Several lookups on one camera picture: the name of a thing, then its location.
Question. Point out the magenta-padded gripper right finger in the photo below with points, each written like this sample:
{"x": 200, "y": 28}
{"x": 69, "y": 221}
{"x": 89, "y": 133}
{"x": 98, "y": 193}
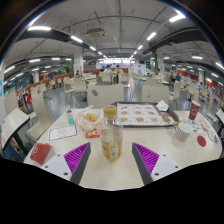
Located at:
{"x": 160, "y": 168}

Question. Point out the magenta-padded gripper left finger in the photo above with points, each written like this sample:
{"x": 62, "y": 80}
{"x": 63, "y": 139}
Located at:
{"x": 60, "y": 166}

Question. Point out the red paper carton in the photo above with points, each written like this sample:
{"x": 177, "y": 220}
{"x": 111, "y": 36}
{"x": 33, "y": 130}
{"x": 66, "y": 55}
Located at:
{"x": 40, "y": 152}

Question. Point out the white paper card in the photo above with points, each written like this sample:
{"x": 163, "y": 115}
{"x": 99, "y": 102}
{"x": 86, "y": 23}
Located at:
{"x": 62, "y": 132}

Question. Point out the white mug with red dots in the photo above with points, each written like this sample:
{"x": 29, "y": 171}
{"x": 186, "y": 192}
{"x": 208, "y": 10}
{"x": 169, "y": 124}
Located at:
{"x": 183, "y": 131}

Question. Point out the red sauce packet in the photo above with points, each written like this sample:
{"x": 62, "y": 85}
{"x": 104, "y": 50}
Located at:
{"x": 92, "y": 133}

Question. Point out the flat round red coaster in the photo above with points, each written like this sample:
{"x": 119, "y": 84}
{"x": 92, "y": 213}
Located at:
{"x": 201, "y": 141}

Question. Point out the small teal sanitizer bottle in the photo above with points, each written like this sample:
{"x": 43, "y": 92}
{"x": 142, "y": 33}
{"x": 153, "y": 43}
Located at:
{"x": 70, "y": 117}

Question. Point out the person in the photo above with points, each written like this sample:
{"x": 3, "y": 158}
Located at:
{"x": 107, "y": 69}
{"x": 8, "y": 151}

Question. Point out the printed paper sheet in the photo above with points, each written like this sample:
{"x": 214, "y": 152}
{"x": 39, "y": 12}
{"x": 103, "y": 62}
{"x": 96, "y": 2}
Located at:
{"x": 197, "y": 126}

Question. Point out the dark tray with paper liner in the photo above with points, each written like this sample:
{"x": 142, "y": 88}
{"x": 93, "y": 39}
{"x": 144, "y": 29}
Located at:
{"x": 140, "y": 115}

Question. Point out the clear bottle with yellow cap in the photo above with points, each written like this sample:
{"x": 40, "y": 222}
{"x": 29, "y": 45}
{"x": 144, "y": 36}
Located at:
{"x": 111, "y": 133}

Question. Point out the crumpled white napkin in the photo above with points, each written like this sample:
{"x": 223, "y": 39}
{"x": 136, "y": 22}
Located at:
{"x": 162, "y": 106}

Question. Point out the white side table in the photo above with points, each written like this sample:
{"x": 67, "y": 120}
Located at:
{"x": 13, "y": 123}

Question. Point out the red paper cup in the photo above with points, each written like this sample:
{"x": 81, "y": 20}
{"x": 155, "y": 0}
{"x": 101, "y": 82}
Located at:
{"x": 194, "y": 110}

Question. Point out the far white chairs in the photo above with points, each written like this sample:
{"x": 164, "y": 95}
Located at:
{"x": 78, "y": 85}

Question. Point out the white chair with round hole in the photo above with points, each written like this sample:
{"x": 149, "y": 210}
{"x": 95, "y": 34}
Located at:
{"x": 106, "y": 96}

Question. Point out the ceiling lights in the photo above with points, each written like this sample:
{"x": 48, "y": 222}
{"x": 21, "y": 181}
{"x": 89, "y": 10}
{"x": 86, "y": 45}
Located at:
{"x": 76, "y": 39}

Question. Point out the ceiling air conditioner unit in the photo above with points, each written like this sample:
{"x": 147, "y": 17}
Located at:
{"x": 95, "y": 33}

